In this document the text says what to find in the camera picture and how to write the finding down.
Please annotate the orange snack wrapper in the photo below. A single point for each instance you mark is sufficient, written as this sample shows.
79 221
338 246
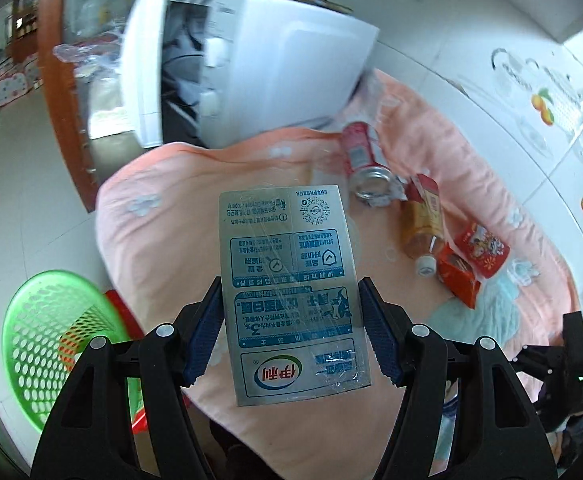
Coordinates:
459 275

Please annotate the green plastic basket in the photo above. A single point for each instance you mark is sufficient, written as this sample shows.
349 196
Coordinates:
36 320

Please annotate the pink printed blanket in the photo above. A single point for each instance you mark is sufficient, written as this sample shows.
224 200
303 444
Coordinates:
181 200

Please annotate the fruit and glassware wall sticker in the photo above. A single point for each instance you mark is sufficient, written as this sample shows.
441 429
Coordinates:
544 105

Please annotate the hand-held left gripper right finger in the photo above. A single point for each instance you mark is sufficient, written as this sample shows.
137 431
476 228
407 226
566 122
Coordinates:
379 330

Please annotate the brown wooden door frame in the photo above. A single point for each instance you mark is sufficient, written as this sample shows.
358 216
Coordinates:
61 110

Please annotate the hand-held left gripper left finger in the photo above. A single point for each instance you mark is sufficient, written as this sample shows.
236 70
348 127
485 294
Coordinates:
204 330

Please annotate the white microwave oven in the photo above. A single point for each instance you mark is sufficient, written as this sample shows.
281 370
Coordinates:
291 70

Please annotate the white spotted fence panel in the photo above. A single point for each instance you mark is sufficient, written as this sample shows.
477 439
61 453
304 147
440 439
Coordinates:
16 82

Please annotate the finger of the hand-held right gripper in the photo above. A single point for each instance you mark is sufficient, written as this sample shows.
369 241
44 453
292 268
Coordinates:
539 360

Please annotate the silver milk carton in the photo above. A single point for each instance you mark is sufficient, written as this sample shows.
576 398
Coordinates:
291 260

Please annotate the red soda can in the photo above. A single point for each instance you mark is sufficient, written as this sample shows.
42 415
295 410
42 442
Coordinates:
359 145

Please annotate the tea bottle with red label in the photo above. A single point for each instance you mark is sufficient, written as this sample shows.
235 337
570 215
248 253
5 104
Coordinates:
421 220

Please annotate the clear plastic bag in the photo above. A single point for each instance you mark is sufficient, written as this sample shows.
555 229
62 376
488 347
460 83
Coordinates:
86 55

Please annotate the red cartoon printed packet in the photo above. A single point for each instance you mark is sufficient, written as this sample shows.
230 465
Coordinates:
486 250

